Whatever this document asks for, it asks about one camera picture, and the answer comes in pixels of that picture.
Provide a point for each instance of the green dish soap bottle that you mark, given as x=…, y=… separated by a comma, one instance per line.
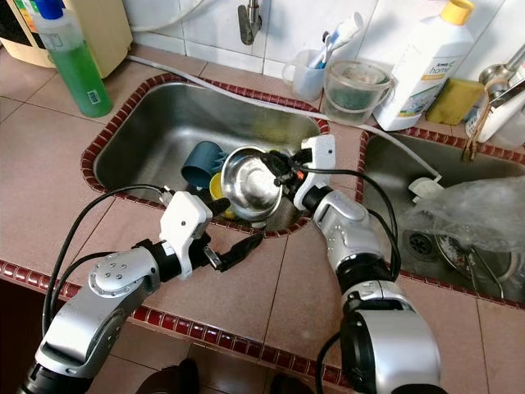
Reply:
x=82, y=74

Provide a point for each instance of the clear plastic bag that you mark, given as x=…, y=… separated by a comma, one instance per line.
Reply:
x=472, y=213

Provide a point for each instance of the white detergent bottle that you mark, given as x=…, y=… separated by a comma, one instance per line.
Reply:
x=426, y=66

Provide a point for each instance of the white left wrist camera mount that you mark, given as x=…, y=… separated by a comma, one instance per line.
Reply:
x=187, y=226

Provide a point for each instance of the steel sink basin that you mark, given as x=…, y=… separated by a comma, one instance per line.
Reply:
x=385, y=164
x=148, y=131

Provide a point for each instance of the yellow plastic bowl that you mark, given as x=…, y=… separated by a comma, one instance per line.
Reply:
x=216, y=189

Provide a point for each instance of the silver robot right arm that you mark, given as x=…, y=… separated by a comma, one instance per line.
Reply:
x=402, y=353

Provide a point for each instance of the blue plastic mug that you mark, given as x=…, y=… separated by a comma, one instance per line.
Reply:
x=197, y=167

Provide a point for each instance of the steel bowl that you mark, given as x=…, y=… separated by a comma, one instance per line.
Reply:
x=250, y=185

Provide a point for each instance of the clear plastic tub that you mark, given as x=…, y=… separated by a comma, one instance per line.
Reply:
x=357, y=94

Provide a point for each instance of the white bottle green cap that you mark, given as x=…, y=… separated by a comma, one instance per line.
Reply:
x=504, y=123

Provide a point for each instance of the black robot left foot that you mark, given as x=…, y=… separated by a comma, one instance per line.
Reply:
x=168, y=379

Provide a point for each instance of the clear measuring cup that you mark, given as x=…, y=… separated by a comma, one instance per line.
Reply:
x=305, y=82

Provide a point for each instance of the mustard scouring sponge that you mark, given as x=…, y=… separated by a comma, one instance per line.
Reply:
x=455, y=103

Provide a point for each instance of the metal wall tap pipe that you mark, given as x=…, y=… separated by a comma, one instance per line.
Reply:
x=248, y=25

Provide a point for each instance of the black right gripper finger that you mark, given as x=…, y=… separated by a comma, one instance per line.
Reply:
x=275, y=161

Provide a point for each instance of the beige black water ionizer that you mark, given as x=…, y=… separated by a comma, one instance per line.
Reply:
x=111, y=33

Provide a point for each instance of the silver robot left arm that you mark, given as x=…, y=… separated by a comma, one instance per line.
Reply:
x=107, y=304

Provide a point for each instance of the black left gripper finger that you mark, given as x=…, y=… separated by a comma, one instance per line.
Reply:
x=242, y=250

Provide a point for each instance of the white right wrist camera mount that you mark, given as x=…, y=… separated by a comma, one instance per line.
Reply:
x=320, y=158

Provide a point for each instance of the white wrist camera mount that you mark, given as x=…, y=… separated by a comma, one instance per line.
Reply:
x=187, y=226
x=320, y=158

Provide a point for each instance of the steel gooseneck faucet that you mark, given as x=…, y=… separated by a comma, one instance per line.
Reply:
x=496, y=78

